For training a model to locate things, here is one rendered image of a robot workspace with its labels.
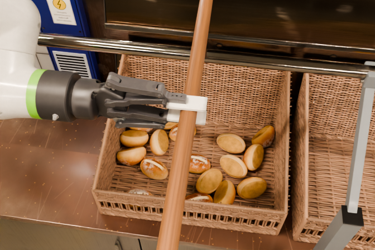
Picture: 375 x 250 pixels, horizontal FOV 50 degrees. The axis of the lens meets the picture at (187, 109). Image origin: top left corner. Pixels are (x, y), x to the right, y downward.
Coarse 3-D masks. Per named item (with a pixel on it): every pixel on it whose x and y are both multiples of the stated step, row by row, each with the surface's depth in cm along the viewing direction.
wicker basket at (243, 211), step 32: (128, 64) 136; (160, 64) 134; (224, 96) 138; (256, 96) 137; (288, 96) 123; (128, 128) 144; (224, 128) 144; (256, 128) 144; (288, 128) 119; (160, 160) 136; (288, 160) 115; (96, 192) 113; (160, 192) 128; (192, 192) 128; (192, 224) 121; (224, 224) 119; (256, 224) 117
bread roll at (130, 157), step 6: (126, 150) 131; (132, 150) 131; (138, 150) 131; (144, 150) 133; (120, 156) 131; (126, 156) 130; (132, 156) 130; (138, 156) 131; (144, 156) 133; (126, 162) 131; (132, 162) 131; (138, 162) 133
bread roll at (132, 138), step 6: (126, 132) 136; (132, 132) 137; (138, 132) 137; (144, 132) 138; (120, 138) 135; (126, 138) 134; (132, 138) 134; (138, 138) 134; (144, 138) 136; (126, 144) 135; (132, 144) 134; (138, 144) 135; (144, 144) 137
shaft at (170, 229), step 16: (208, 0) 90; (208, 16) 87; (192, 48) 81; (192, 64) 77; (192, 80) 74; (192, 112) 70; (192, 128) 68; (176, 144) 66; (192, 144) 66; (176, 160) 63; (176, 176) 61; (176, 192) 60; (176, 208) 58; (176, 224) 57; (160, 240) 56; (176, 240) 56
